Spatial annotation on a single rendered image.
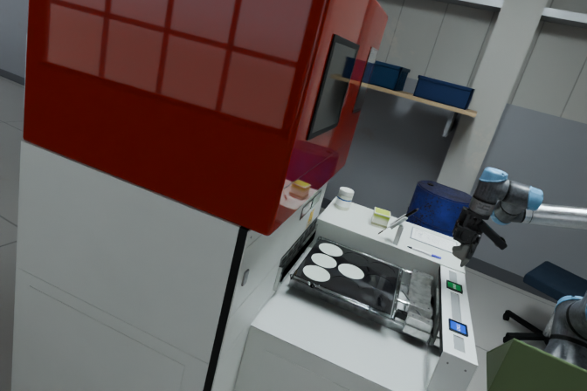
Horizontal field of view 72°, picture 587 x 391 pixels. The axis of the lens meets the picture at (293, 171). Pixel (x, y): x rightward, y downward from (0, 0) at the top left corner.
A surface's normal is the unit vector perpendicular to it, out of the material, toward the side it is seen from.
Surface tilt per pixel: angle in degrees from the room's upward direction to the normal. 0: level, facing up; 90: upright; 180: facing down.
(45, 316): 90
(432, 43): 90
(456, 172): 90
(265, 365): 90
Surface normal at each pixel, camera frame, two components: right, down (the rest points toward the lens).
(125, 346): -0.33, 0.21
